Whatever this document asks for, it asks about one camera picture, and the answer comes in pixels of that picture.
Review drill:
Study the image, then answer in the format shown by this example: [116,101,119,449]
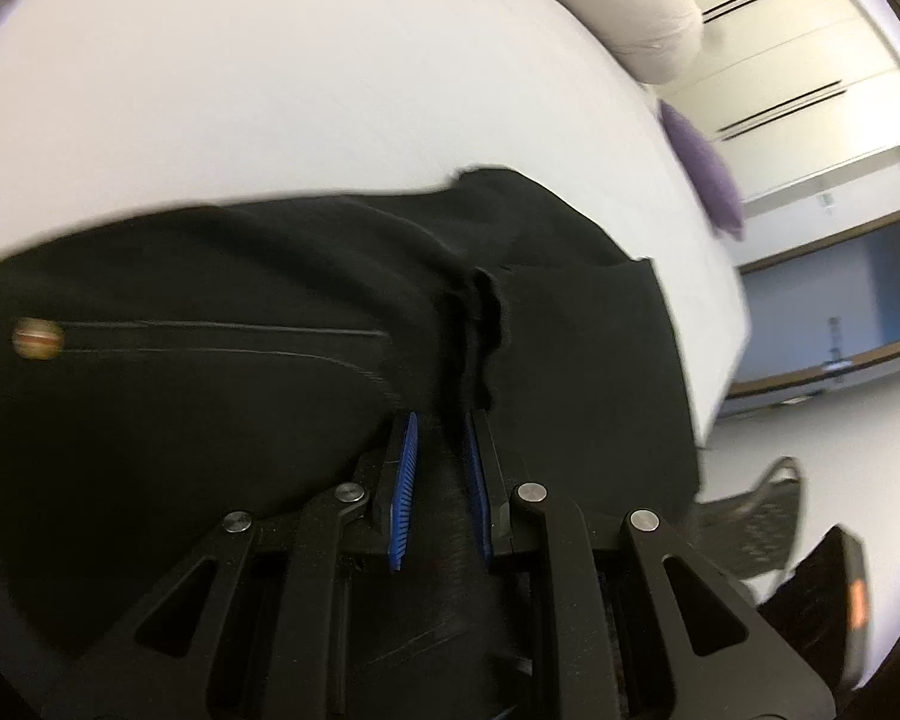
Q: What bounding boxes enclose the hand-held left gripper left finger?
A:
[41,411,421,720]

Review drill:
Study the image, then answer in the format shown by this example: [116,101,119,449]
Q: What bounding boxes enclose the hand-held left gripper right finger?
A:
[463,409,838,720]

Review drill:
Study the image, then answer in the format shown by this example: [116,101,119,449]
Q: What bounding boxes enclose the black denim pants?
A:
[0,169,704,720]

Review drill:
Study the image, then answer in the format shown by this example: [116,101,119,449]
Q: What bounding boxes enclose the black mesh basket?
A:
[694,456,806,583]

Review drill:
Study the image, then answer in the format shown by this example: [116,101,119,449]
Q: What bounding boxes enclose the wood framed dark screen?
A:
[724,204,900,400]

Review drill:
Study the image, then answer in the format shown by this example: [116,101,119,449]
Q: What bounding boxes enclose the purple pillow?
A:
[658,99,746,242]

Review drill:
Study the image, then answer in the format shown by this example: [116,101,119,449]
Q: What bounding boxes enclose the bed with white sheet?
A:
[0,0,752,452]

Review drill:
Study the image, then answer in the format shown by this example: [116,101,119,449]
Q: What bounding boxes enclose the rolled white duvet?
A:
[501,0,705,86]

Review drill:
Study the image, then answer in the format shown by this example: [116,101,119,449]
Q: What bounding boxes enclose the white wardrobe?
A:
[667,0,900,205]

